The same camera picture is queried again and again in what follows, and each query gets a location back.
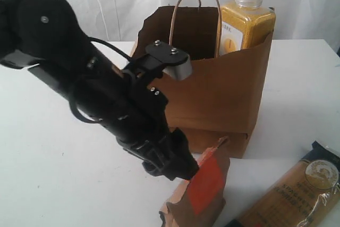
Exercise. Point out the brown pouch orange label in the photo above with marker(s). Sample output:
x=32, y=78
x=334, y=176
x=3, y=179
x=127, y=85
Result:
x=199, y=201

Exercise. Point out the yellow grain bottle white cap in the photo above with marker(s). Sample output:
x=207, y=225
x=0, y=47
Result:
x=245, y=24

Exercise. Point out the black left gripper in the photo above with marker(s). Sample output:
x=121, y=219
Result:
x=138, y=125

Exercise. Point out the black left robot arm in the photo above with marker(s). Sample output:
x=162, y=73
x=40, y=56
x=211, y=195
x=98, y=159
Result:
x=44, y=37

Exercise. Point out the brown paper shopping bag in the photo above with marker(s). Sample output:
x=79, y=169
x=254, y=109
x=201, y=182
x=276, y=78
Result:
x=221, y=97

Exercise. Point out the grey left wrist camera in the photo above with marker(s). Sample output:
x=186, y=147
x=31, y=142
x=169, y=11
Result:
x=160, y=58

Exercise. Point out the spaghetti packet gold seal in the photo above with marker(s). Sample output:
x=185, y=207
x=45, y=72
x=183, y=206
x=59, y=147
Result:
x=303, y=196

